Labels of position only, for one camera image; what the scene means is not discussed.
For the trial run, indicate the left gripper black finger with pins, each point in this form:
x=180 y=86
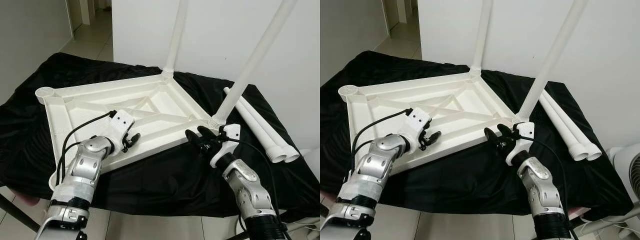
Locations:
x=133 y=127
x=434 y=138
x=135 y=139
x=428 y=125

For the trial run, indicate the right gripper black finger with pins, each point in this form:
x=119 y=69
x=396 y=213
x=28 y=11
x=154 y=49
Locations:
x=504 y=130
x=206 y=131
x=194 y=138
x=491 y=136

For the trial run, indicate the white plastic table top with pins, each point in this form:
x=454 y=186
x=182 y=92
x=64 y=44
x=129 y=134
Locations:
x=465 y=107
x=160 y=107

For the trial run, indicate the white plastic table leg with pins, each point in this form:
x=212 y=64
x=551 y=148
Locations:
x=175 y=37
x=551 y=57
x=260 y=132
x=255 y=57
x=564 y=129
x=272 y=131
x=573 y=125
x=480 y=37

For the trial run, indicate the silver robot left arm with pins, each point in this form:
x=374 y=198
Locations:
x=87 y=165
x=385 y=160

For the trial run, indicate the black tablecloth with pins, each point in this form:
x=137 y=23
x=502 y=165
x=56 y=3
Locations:
x=165 y=185
x=470 y=185

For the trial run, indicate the black metal table leg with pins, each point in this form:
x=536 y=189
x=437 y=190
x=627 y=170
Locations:
x=20 y=212
x=325 y=209

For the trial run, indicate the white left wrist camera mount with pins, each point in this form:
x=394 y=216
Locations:
x=416 y=120
x=120 y=122

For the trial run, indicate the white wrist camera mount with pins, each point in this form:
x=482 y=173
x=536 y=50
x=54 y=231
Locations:
x=227 y=150
x=522 y=147
x=120 y=122
x=416 y=120

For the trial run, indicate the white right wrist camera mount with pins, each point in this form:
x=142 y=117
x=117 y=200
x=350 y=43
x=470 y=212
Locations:
x=227 y=150
x=522 y=147

